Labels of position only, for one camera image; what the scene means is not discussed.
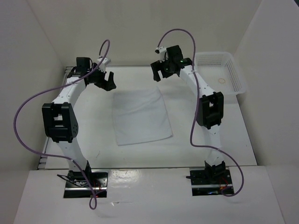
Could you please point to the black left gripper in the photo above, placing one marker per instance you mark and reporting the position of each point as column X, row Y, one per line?
column 108, row 85

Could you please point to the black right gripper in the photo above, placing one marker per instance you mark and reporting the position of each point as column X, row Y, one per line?
column 157, row 66

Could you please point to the white skirt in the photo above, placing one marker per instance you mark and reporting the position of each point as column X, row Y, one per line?
column 140, row 116

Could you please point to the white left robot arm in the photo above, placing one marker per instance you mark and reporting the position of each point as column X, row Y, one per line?
column 83, row 69

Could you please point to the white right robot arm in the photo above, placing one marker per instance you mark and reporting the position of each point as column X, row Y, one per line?
column 209, row 106

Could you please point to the white plastic basket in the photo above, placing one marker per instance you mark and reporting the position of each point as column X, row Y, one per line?
column 214, row 65

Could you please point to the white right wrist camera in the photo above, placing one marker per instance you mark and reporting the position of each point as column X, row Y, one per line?
column 161, row 52

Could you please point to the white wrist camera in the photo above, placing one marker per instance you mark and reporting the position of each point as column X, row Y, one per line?
column 161, row 52
column 105, row 62

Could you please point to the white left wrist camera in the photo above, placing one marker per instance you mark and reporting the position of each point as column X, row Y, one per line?
column 105, row 62

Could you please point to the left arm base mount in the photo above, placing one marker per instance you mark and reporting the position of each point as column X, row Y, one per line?
column 77, row 187

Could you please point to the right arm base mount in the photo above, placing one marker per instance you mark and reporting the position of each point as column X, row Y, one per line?
column 202, row 186

